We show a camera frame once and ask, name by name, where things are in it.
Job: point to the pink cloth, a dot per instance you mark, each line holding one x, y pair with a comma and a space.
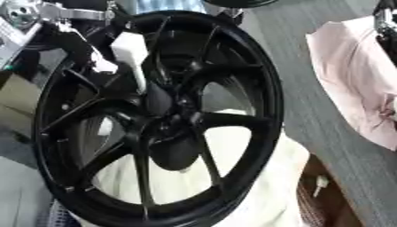
351, 74

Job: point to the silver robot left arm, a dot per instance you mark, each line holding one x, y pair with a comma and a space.
20, 13

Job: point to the black spoked wheel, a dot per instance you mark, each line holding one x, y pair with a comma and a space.
272, 97

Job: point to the white cloth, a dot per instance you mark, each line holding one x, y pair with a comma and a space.
281, 189

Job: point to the tan cardboard box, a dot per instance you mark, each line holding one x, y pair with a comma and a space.
20, 100

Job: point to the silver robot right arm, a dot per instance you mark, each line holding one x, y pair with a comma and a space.
386, 23

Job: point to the white pin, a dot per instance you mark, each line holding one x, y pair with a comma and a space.
129, 48

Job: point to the brown wooden stand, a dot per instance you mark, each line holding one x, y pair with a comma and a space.
336, 207

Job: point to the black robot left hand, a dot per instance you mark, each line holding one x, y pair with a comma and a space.
77, 41

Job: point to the black round tyre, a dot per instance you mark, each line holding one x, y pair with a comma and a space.
239, 3

